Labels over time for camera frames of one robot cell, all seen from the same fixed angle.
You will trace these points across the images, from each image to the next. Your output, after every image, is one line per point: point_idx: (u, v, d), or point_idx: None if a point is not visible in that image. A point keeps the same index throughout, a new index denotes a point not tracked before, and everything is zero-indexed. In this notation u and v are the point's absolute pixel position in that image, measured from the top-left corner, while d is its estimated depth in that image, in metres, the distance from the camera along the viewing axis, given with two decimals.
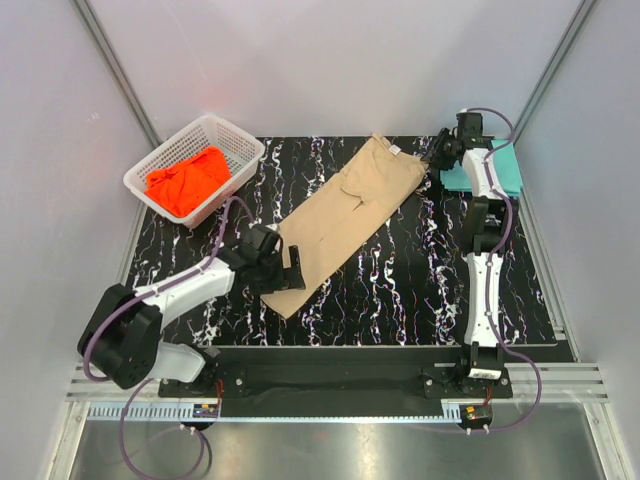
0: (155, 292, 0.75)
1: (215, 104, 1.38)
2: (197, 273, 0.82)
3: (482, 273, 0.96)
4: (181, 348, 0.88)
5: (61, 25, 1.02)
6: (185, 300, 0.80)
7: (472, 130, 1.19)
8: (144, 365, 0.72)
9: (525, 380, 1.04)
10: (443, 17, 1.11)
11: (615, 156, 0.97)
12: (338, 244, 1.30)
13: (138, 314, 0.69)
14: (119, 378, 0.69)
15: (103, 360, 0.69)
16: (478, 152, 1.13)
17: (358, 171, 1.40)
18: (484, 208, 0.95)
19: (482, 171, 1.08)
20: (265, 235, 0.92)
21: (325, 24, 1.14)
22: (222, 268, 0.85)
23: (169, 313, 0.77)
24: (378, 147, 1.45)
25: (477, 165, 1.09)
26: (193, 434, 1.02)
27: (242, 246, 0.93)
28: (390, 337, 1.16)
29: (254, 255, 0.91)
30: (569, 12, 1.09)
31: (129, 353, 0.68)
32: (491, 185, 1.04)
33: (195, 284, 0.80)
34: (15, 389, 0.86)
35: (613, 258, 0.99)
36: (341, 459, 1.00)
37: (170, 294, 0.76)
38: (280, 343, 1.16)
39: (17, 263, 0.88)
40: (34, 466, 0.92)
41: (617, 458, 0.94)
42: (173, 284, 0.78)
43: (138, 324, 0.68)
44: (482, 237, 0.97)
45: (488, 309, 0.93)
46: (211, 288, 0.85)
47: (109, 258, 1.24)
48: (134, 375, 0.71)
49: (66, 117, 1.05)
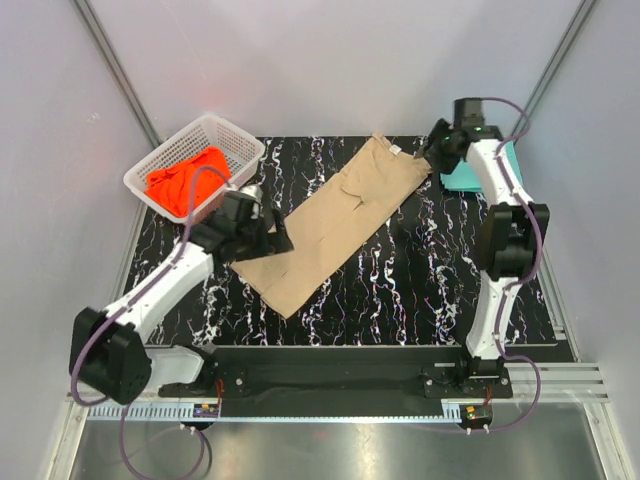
0: (127, 308, 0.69)
1: (215, 104, 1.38)
2: (170, 268, 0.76)
3: (497, 297, 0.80)
4: (175, 352, 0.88)
5: (61, 24, 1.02)
6: (162, 305, 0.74)
7: (474, 120, 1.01)
8: (140, 377, 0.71)
9: (525, 380, 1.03)
10: (444, 16, 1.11)
11: (616, 155, 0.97)
12: (339, 244, 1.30)
13: (114, 336, 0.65)
14: (118, 397, 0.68)
15: (98, 381, 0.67)
16: (487, 144, 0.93)
17: (358, 171, 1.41)
18: (504, 217, 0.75)
19: (495, 171, 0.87)
20: (239, 202, 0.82)
21: (325, 24, 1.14)
22: (196, 254, 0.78)
23: (149, 323, 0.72)
24: (378, 147, 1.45)
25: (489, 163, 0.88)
26: (193, 434, 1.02)
27: (217, 219, 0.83)
28: (390, 337, 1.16)
29: (232, 227, 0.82)
30: (569, 12, 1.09)
31: (119, 374, 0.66)
32: (511, 188, 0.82)
33: (167, 285, 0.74)
34: (15, 389, 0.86)
35: (613, 258, 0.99)
36: (341, 459, 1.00)
37: (144, 305, 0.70)
38: (280, 343, 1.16)
39: (18, 263, 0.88)
40: (34, 466, 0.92)
41: (617, 458, 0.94)
42: (144, 293, 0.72)
43: (116, 347, 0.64)
44: (508, 251, 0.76)
45: (497, 330, 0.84)
46: (189, 280, 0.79)
47: (109, 258, 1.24)
48: (133, 390, 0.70)
49: (67, 116, 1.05)
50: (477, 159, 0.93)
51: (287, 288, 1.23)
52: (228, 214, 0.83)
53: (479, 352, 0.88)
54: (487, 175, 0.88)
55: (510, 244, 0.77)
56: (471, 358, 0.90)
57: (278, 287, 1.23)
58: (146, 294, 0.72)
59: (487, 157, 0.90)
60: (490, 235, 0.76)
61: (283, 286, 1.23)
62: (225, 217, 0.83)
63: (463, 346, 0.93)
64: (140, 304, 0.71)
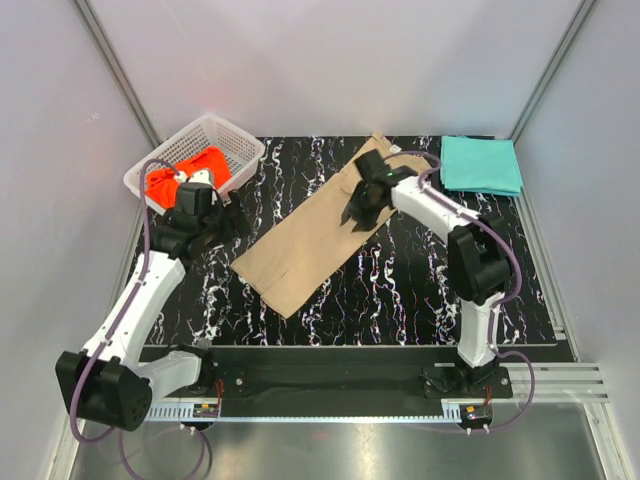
0: (107, 343, 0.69)
1: (215, 104, 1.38)
2: (140, 288, 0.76)
3: (486, 314, 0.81)
4: (170, 361, 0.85)
5: (61, 25, 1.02)
6: (141, 328, 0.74)
7: (379, 167, 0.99)
8: (143, 401, 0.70)
9: (522, 379, 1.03)
10: (443, 16, 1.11)
11: (615, 155, 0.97)
12: (335, 244, 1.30)
13: (103, 374, 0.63)
14: (127, 426, 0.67)
15: (101, 417, 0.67)
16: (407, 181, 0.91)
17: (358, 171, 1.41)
18: (469, 241, 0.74)
19: (430, 202, 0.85)
20: (194, 194, 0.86)
21: (325, 24, 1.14)
22: (162, 261, 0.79)
23: (136, 346, 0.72)
24: (378, 147, 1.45)
25: (421, 199, 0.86)
26: (193, 434, 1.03)
27: (176, 216, 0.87)
28: (390, 337, 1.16)
29: (192, 219, 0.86)
30: (569, 11, 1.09)
31: (120, 406, 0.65)
32: (455, 211, 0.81)
33: (140, 306, 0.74)
34: (16, 389, 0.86)
35: (613, 258, 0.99)
36: (341, 459, 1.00)
37: (123, 334, 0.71)
38: (280, 343, 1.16)
39: (17, 263, 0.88)
40: (34, 466, 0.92)
41: (617, 458, 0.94)
42: (120, 322, 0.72)
43: (107, 383, 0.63)
44: (485, 271, 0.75)
45: (490, 340, 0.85)
46: (162, 293, 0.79)
47: (109, 259, 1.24)
48: (139, 415, 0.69)
49: (67, 116, 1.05)
50: (404, 201, 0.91)
51: (286, 287, 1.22)
52: (186, 207, 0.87)
53: (478, 364, 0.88)
54: (426, 211, 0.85)
55: (482, 264, 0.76)
56: (472, 368, 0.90)
57: (278, 286, 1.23)
58: (123, 322, 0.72)
59: (415, 195, 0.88)
60: (462, 263, 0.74)
61: (281, 285, 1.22)
62: (182, 213, 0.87)
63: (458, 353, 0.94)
64: (120, 333, 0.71)
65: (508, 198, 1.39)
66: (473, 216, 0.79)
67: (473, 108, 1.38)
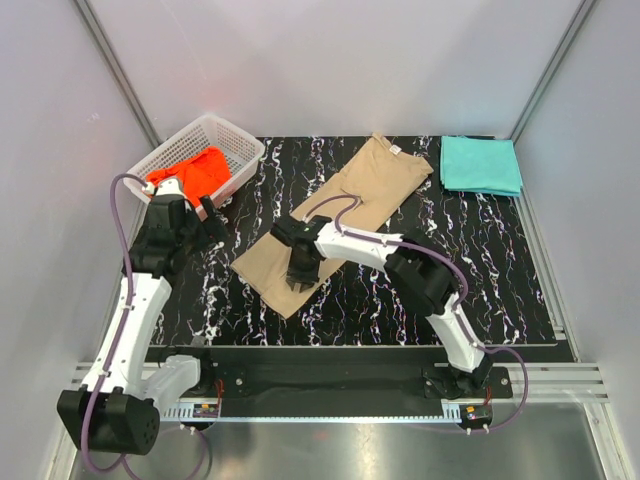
0: (106, 374, 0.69)
1: (215, 104, 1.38)
2: (129, 312, 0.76)
3: (453, 318, 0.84)
4: (171, 369, 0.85)
5: (61, 25, 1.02)
6: (138, 352, 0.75)
7: (294, 228, 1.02)
8: (151, 423, 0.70)
9: (514, 380, 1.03)
10: (444, 16, 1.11)
11: (616, 155, 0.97)
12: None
13: (108, 407, 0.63)
14: (139, 451, 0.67)
15: (112, 447, 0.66)
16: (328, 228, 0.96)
17: (358, 172, 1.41)
18: (403, 263, 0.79)
19: (355, 241, 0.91)
20: (168, 208, 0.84)
21: (325, 24, 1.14)
22: (146, 283, 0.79)
23: (136, 372, 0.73)
24: (378, 148, 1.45)
25: (347, 243, 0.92)
26: (193, 434, 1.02)
27: (154, 232, 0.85)
28: (390, 337, 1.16)
29: (171, 234, 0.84)
30: (569, 11, 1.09)
31: (130, 435, 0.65)
32: (380, 241, 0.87)
33: (134, 333, 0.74)
34: (15, 388, 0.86)
35: (613, 258, 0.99)
36: (341, 459, 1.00)
37: (121, 363, 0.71)
38: (280, 343, 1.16)
39: (17, 262, 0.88)
40: (34, 467, 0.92)
41: (617, 458, 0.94)
42: (115, 352, 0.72)
43: (114, 415, 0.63)
44: (434, 284, 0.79)
45: (472, 340, 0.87)
46: (152, 314, 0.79)
47: (109, 259, 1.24)
48: (150, 437, 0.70)
49: (66, 116, 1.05)
50: (333, 249, 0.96)
51: (284, 287, 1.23)
52: (161, 223, 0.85)
53: (475, 364, 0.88)
54: (354, 251, 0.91)
55: (428, 279, 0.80)
56: (475, 374, 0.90)
57: (277, 285, 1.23)
58: (118, 350, 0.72)
59: (337, 240, 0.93)
60: (409, 287, 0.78)
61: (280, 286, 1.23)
62: (159, 228, 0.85)
63: (451, 365, 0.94)
64: (117, 362, 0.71)
65: (508, 198, 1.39)
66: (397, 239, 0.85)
67: (473, 108, 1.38)
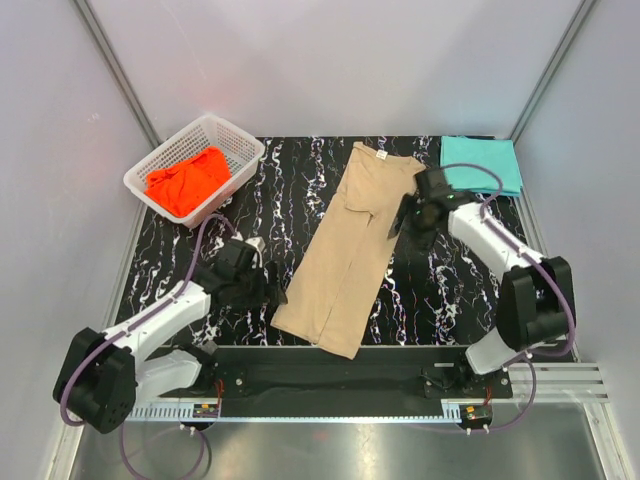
0: (126, 333, 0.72)
1: (215, 105, 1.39)
2: (170, 302, 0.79)
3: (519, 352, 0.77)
4: (169, 364, 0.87)
5: (61, 25, 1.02)
6: (159, 335, 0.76)
7: (440, 188, 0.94)
8: (124, 406, 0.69)
9: (524, 380, 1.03)
10: (444, 16, 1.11)
11: (615, 156, 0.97)
12: (373, 271, 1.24)
13: (111, 359, 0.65)
14: (96, 423, 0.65)
15: (81, 405, 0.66)
16: (472, 206, 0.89)
17: (356, 185, 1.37)
18: (528, 282, 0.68)
19: (490, 235, 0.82)
20: (242, 249, 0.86)
21: (324, 25, 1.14)
22: (196, 291, 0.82)
23: (145, 350, 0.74)
24: (364, 156, 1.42)
25: (480, 229, 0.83)
26: (193, 434, 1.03)
27: (218, 263, 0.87)
28: (390, 337, 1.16)
29: (231, 272, 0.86)
30: (569, 12, 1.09)
31: (105, 397, 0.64)
32: (517, 249, 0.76)
33: (167, 318, 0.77)
34: (15, 388, 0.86)
35: (613, 258, 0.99)
36: (341, 459, 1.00)
37: (142, 333, 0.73)
38: (280, 343, 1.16)
39: (17, 262, 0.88)
40: (34, 466, 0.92)
41: (617, 458, 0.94)
42: (144, 321, 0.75)
43: (112, 369, 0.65)
44: (539, 322, 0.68)
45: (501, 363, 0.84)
46: (186, 315, 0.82)
47: (109, 258, 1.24)
48: (114, 418, 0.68)
49: (66, 117, 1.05)
50: (463, 230, 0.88)
51: (336, 328, 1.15)
52: (229, 258, 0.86)
53: (482, 372, 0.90)
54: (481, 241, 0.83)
55: (536, 312, 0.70)
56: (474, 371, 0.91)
57: (330, 330, 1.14)
58: (147, 322, 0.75)
59: (474, 223, 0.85)
60: (516, 309, 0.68)
61: (333, 327, 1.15)
62: (226, 261, 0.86)
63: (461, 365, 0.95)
64: (139, 330, 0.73)
65: (509, 198, 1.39)
66: (533, 257, 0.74)
67: (473, 108, 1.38)
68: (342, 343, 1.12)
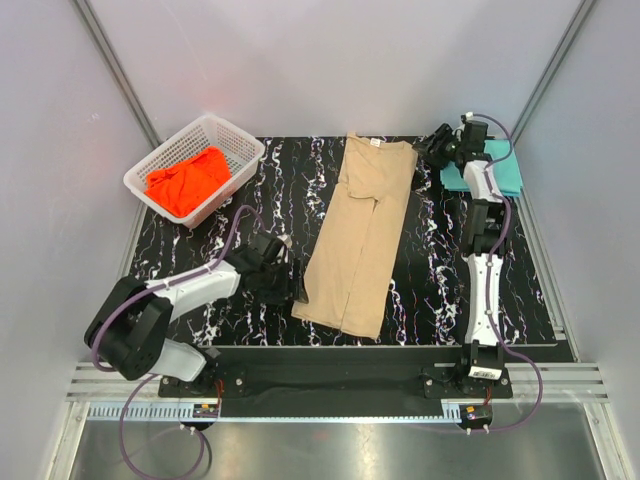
0: (166, 286, 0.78)
1: (216, 104, 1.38)
2: (205, 272, 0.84)
3: (482, 272, 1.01)
4: (182, 346, 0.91)
5: (61, 25, 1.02)
6: (193, 297, 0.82)
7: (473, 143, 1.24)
8: (150, 358, 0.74)
9: (526, 380, 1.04)
10: (444, 17, 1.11)
11: (615, 156, 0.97)
12: (384, 253, 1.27)
13: (149, 305, 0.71)
14: (124, 369, 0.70)
15: (112, 349, 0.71)
16: (478, 164, 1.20)
17: (355, 173, 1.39)
18: (485, 209, 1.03)
19: (480, 183, 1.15)
20: (269, 240, 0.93)
21: (325, 25, 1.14)
22: (229, 268, 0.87)
23: (179, 306, 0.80)
24: (359, 145, 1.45)
25: (478, 175, 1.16)
26: (193, 434, 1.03)
27: (247, 250, 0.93)
28: (390, 337, 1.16)
29: (259, 261, 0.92)
30: (569, 12, 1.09)
31: (137, 342, 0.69)
32: (491, 191, 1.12)
33: (201, 283, 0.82)
34: (16, 388, 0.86)
35: (613, 258, 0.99)
36: (341, 458, 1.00)
37: (179, 289, 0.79)
38: (280, 343, 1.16)
39: (16, 262, 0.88)
40: (34, 467, 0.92)
41: (617, 458, 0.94)
42: (184, 280, 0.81)
43: (148, 314, 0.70)
44: (482, 239, 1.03)
45: (488, 307, 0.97)
46: (216, 288, 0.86)
47: (110, 258, 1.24)
48: (139, 367, 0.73)
49: (65, 118, 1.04)
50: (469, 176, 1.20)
51: (358, 310, 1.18)
52: (259, 247, 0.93)
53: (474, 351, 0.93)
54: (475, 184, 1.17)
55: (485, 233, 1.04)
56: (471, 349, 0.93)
57: (352, 313, 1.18)
58: (184, 280, 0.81)
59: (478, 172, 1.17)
60: (471, 226, 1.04)
61: (353, 310, 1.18)
62: (254, 249, 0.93)
63: (461, 360, 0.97)
64: (176, 287, 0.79)
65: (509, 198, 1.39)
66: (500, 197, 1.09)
67: (473, 108, 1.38)
68: (363, 325, 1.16)
